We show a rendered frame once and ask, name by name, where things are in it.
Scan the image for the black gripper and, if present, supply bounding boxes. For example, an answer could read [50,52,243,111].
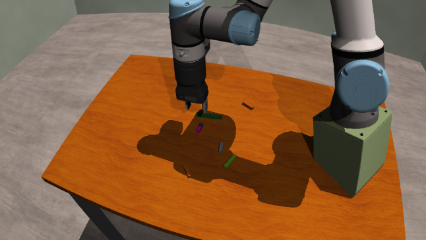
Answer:
[172,39,210,113]

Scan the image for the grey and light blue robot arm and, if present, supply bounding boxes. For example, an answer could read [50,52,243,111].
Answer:
[169,0,389,129]

